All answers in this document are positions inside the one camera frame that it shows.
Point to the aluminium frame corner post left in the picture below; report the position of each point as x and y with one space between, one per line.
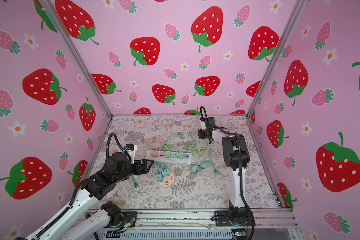
67 40

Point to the teal charger plug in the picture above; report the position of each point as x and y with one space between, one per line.
159 177

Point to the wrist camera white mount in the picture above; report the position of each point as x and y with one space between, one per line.
203 123
131 150

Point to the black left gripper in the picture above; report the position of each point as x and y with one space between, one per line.
145 169

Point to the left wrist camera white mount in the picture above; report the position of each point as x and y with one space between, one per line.
131 150

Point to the green charger plug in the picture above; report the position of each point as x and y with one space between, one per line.
167 154
180 155

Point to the blue charger plug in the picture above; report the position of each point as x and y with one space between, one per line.
165 173

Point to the round pink power socket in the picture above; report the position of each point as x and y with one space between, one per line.
168 181

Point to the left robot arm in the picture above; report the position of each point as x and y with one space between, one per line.
119 166

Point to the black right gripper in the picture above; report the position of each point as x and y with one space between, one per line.
201 135

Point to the aluminium frame corner post right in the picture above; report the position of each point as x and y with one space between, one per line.
284 39

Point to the white multicolour power strip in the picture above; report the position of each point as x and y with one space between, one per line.
163 156

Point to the aluminium frame corner post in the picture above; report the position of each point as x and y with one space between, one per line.
284 39
67 40

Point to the pink USB charger plug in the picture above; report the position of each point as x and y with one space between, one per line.
154 153

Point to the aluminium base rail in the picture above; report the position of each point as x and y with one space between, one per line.
197 224

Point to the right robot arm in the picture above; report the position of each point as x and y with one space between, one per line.
236 157

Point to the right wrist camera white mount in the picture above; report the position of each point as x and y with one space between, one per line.
203 123

